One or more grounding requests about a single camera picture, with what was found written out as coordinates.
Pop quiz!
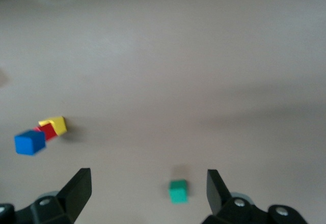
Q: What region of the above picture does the blue block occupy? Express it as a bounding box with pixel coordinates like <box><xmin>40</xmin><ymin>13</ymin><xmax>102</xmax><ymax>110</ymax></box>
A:
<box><xmin>14</xmin><ymin>130</ymin><xmax>47</xmax><ymax>156</ymax></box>

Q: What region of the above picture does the yellow block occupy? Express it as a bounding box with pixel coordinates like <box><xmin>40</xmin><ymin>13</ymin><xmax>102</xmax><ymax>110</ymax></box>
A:
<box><xmin>38</xmin><ymin>116</ymin><xmax>68</xmax><ymax>136</ymax></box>

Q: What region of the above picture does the red block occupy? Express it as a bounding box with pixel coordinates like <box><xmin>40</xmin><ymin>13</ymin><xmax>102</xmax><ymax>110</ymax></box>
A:
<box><xmin>33</xmin><ymin>123</ymin><xmax>58</xmax><ymax>142</ymax></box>

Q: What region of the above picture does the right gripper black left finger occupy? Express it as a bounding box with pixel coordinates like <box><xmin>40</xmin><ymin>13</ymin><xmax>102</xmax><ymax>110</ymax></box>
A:
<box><xmin>15</xmin><ymin>167</ymin><xmax>92</xmax><ymax>224</ymax></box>

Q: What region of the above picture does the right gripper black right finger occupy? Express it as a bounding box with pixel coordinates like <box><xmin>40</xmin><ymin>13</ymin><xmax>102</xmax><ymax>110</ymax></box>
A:
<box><xmin>202</xmin><ymin>169</ymin><xmax>270</xmax><ymax>224</ymax></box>

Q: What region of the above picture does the brown table cover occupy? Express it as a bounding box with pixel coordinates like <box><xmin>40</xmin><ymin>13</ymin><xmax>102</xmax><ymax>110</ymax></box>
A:
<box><xmin>0</xmin><ymin>0</ymin><xmax>326</xmax><ymax>224</ymax></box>

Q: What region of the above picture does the green block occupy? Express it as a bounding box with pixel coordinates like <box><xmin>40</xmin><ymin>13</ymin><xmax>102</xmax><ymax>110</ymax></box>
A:
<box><xmin>169</xmin><ymin>179</ymin><xmax>189</xmax><ymax>205</ymax></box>

